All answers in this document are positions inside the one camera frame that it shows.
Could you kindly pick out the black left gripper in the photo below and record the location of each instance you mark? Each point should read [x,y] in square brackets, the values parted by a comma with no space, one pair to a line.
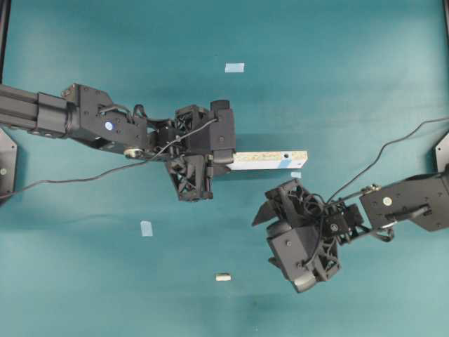
[182,142]

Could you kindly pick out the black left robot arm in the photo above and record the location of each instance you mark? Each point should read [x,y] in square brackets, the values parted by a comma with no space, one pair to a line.
[86,115]

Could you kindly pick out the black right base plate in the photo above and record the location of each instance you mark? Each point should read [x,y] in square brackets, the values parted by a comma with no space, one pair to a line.
[441,152]

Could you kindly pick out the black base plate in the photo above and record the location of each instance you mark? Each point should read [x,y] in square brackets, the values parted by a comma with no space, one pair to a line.
[9,150]
[441,152]

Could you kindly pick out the short wooden rod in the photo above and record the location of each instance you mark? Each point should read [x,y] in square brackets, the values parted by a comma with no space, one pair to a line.
[223,277]

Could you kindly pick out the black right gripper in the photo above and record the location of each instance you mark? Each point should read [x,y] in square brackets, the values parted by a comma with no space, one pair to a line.
[335,225]

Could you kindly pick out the blue tape marker left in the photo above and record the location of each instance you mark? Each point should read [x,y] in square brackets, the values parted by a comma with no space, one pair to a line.
[146,228]

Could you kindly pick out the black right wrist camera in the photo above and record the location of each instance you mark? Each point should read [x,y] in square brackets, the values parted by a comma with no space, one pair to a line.
[292,247]

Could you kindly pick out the blue tape marker top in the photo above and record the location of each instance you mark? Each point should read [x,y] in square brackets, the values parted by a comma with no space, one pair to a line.
[234,67]

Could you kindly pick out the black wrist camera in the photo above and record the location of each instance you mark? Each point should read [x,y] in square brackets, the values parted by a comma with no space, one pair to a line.
[218,138]
[292,247]

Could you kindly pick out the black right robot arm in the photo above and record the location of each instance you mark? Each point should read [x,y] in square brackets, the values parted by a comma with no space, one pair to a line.
[422,199]

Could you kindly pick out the white wooden board with hole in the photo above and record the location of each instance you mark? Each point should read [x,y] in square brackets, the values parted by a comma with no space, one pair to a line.
[271,160]

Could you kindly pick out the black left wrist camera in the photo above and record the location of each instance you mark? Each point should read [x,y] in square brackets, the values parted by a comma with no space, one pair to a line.
[218,138]

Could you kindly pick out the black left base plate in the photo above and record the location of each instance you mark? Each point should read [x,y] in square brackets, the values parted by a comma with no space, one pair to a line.
[9,150]

